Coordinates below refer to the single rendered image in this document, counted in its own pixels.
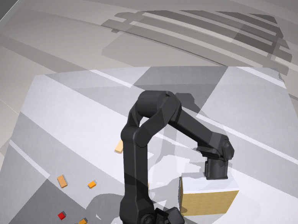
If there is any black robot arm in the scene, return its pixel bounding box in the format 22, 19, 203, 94
119, 90, 234, 224

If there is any red block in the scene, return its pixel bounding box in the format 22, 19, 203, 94
58, 212, 65, 220

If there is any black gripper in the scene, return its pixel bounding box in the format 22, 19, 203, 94
164, 207, 185, 224

